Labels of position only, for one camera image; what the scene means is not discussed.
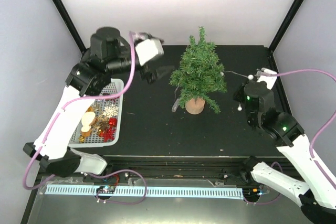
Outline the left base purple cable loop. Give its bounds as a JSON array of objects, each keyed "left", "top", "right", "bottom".
[{"left": 88, "top": 168, "right": 148, "bottom": 205}]

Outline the wooden slice ornament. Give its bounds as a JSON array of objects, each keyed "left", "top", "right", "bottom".
[{"left": 81, "top": 112, "right": 96, "bottom": 137}]

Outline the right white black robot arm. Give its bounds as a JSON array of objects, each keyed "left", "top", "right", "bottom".
[{"left": 234, "top": 81, "right": 335, "bottom": 223}]

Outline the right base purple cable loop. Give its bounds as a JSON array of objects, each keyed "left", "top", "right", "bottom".
[{"left": 243, "top": 161, "right": 283, "bottom": 206}]

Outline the small green christmas tree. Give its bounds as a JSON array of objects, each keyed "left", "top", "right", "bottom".
[{"left": 170, "top": 26, "right": 227, "bottom": 114}]

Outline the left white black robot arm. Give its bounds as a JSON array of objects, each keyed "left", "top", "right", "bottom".
[{"left": 23, "top": 27, "right": 164, "bottom": 182}]

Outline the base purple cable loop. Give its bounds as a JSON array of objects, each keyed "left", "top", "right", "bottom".
[
  {"left": 243, "top": 161, "right": 283, "bottom": 206},
  {"left": 88, "top": 168, "right": 148, "bottom": 205}
]

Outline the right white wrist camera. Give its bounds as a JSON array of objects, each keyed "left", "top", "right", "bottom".
[{"left": 256, "top": 68, "right": 278, "bottom": 90}]

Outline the gold star ornament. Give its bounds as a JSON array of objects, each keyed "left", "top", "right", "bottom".
[{"left": 78, "top": 135, "right": 86, "bottom": 143}]

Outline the white snowflake ornament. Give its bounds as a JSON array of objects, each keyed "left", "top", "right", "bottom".
[{"left": 102, "top": 104, "right": 119, "bottom": 118}]

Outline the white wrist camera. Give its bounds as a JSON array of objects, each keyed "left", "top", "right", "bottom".
[
  {"left": 256, "top": 68, "right": 278, "bottom": 90},
  {"left": 134, "top": 33, "right": 164, "bottom": 66}
]

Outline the white plastic basket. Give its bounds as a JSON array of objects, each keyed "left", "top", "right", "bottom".
[{"left": 68, "top": 78, "right": 124, "bottom": 148}]

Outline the terracotta tree pot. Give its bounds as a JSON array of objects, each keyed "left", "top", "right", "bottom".
[{"left": 185, "top": 98, "right": 205, "bottom": 115}]

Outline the white bulb light string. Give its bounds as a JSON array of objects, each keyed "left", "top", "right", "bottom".
[{"left": 171, "top": 69, "right": 255, "bottom": 112}]

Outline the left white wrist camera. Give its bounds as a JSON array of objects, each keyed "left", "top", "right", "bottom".
[{"left": 134, "top": 33, "right": 164, "bottom": 66}]

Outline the light blue slotted cable duct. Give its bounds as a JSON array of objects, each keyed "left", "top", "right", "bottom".
[{"left": 45, "top": 184, "right": 244, "bottom": 200}]

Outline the red snowflake ornament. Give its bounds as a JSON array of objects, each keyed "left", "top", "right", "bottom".
[{"left": 98, "top": 126, "right": 116, "bottom": 143}]

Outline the pine cone ornament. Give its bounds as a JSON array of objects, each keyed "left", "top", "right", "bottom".
[{"left": 98, "top": 121, "right": 110, "bottom": 131}]

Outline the red gift box ornament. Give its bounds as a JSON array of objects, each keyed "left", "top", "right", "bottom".
[{"left": 109, "top": 118, "right": 118, "bottom": 127}]

